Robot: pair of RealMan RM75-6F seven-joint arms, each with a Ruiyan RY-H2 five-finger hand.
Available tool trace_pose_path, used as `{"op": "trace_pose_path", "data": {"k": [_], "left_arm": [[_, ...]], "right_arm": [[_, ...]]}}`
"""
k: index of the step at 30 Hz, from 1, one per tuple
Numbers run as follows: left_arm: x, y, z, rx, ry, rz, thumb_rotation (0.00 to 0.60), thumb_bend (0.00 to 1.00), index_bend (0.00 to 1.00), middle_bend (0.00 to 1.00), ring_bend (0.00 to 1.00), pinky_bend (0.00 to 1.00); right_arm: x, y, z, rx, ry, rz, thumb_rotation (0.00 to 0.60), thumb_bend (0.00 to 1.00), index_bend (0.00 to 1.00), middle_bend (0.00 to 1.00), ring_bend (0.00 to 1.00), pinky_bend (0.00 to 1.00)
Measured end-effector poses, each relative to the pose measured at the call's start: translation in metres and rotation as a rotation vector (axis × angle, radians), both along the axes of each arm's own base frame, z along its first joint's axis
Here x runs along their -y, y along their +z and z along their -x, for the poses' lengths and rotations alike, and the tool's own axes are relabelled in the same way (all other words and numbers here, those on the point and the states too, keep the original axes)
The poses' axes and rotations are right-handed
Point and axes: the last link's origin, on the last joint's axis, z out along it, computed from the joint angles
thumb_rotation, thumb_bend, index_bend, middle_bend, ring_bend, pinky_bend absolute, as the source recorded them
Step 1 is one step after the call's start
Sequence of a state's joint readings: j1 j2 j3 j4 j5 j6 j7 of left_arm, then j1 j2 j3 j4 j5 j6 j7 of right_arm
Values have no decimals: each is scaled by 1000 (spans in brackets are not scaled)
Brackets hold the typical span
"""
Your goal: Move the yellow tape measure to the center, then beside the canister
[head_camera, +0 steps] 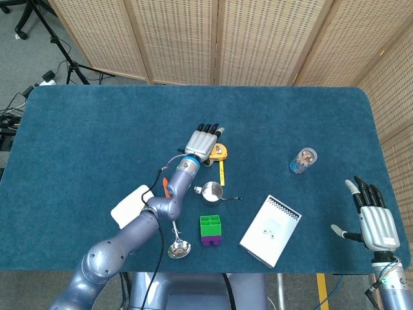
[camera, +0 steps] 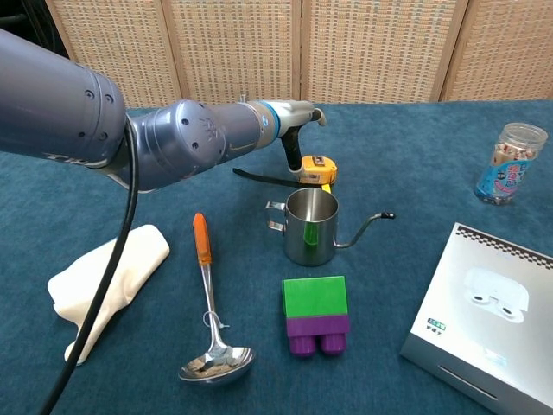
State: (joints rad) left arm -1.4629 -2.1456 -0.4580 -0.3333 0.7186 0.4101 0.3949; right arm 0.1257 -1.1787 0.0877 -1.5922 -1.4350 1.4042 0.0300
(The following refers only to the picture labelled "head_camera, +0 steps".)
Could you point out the stainless steel spouted pitcher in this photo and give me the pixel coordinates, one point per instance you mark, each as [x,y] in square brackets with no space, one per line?
[212,193]

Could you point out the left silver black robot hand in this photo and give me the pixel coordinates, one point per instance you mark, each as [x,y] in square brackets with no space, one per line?
[201,143]

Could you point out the metal table leg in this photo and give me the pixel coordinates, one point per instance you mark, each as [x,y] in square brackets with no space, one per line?
[281,290]

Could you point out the black power adapter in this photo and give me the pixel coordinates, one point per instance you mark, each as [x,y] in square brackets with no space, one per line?
[49,76]

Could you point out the green and purple toy block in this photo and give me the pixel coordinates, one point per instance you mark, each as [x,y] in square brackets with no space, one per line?
[211,227]

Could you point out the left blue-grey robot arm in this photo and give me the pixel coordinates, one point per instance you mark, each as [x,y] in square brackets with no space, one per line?
[180,184]

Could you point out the blue-grey robot torso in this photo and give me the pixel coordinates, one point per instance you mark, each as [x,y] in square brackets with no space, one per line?
[193,290]

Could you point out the cream folded cloth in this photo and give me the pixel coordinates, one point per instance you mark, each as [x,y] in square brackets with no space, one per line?
[127,206]

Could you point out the black tripod stand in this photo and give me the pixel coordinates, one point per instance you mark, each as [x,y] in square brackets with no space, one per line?
[59,48]

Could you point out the yellow tape measure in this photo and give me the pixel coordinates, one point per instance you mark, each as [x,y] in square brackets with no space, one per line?
[221,152]

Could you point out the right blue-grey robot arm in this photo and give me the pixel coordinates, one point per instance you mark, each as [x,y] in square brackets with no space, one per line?
[393,290]

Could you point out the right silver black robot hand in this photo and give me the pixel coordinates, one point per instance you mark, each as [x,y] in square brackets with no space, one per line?
[379,226]

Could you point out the blue felt table cover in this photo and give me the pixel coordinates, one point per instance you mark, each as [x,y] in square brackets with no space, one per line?
[96,129]

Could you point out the wicker folding screen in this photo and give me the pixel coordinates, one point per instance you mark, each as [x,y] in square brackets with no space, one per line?
[180,38]

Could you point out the white power strip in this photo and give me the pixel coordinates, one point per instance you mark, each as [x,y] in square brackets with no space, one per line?
[46,83]

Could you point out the black office chair base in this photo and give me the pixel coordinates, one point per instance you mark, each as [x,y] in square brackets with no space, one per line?
[24,19]

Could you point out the white earbuds box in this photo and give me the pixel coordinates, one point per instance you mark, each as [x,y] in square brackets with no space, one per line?
[271,229]

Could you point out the clear plastic snack jar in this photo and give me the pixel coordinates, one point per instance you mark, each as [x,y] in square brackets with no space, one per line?
[301,161]

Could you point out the black plug adapter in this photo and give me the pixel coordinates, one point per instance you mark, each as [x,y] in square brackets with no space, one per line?
[28,91]

